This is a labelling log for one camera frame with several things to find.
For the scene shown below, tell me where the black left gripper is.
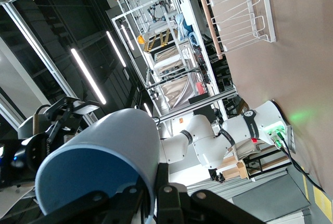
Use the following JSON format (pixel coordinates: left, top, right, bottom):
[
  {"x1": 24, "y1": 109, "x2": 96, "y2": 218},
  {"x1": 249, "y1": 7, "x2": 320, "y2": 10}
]
[{"x1": 12, "y1": 96, "x2": 81, "y2": 173}]

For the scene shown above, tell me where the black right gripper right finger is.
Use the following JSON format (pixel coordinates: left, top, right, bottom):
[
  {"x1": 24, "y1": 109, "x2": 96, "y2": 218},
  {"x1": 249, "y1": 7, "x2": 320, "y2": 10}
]
[{"x1": 155, "y1": 163, "x2": 265, "y2": 224}]

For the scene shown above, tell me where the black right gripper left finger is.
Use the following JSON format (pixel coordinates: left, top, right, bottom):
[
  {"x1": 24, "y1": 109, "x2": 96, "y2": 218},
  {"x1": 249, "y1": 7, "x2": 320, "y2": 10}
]
[{"x1": 30, "y1": 178, "x2": 150, "y2": 224}]

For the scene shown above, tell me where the blue cup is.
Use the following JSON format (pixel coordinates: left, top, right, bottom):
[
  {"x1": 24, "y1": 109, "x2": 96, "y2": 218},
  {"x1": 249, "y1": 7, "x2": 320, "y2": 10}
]
[{"x1": 34, "y1": 108, "x2": 161, "y2": 224}]

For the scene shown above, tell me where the white wire cup holder rack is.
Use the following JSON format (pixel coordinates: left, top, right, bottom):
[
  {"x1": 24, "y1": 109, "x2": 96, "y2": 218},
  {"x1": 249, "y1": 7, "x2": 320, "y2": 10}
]
[{"x1": 197, "y1": 0, "x2": 277, "y2": 60}]

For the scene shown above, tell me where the ceiling strip light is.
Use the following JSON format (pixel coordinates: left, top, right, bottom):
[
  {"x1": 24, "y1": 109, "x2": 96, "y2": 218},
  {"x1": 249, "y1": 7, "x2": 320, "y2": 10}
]
[
  {"x1": 121, "y1": 24, "x2": 135, "y2": 51},
  {"x1": 70, "y1": 48, "x2": 107, "y2": 105},
  {"x1": 106, "y1": 31, "x2": 127, "y2": 68}
]

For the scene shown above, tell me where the wooden stand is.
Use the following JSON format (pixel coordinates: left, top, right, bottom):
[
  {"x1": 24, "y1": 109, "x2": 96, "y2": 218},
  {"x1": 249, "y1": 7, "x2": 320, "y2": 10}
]
[{"x1": 215, "y1": 143, "x2": 292, "y2": 180}]

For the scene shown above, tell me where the red box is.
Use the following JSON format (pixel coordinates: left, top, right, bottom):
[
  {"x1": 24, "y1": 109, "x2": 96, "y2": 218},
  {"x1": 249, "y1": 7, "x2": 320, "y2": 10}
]
[{"x1": 195, "y1": 82, "x2": 208, "y2": 95}]

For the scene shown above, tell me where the blue cloth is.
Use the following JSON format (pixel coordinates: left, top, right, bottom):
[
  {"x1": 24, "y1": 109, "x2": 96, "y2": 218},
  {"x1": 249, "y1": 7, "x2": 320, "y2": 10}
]
[{"x1": 174, "y1": 13, "x2": 195, "y2": 42}]

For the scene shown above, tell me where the black left arm base cable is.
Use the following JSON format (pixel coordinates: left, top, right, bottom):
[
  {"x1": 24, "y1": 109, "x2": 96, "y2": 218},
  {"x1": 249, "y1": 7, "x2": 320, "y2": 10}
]
[{"x1": 278, "y1": 130, "x2": 326, "y2": 193}]

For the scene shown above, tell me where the aluminium shelving frame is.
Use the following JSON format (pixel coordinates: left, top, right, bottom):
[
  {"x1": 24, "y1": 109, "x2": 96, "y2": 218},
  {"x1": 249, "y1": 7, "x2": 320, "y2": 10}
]
[{"x1": 111, "y1": 0, "x2": 239, "y2": 123}]

